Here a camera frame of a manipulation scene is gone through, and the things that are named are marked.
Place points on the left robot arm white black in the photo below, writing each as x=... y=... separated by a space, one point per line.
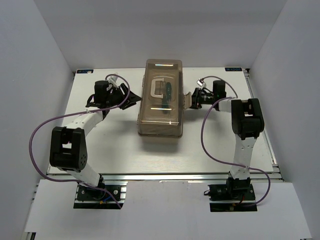
x=68 y=147

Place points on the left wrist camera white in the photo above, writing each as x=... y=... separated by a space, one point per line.
x=113 y=80

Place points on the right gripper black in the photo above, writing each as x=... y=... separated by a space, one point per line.
x=196 y=99

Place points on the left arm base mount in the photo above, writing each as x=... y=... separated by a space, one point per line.
x=90 y=199

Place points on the blue label sticker left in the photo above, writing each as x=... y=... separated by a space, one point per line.
x=84 y=71

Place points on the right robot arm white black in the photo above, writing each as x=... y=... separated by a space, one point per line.
x=247 y=124

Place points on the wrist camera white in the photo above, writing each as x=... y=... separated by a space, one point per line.
x=113 y=80
x=201 y=83

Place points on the beige cantilever toolbox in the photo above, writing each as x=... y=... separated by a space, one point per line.
x=151 y=120

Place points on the large green handle screwdriver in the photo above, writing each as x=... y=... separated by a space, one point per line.
x=165 y=105

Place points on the green handle long screwdriver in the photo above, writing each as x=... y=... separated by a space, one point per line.
x=168 y=91

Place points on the blue label sticker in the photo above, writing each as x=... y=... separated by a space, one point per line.
x=84 y=71
x=233 y=69

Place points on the blue label sticker right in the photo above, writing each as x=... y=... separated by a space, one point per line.
x=233 y=69

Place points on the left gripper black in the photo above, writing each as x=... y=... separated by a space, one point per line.
x=131 y=101

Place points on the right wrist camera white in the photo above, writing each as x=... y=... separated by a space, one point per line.
x=201 y=83

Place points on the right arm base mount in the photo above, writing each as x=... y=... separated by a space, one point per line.
x=221 y=201

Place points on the aluminium front rail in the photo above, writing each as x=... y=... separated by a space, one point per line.
x=168 y=177

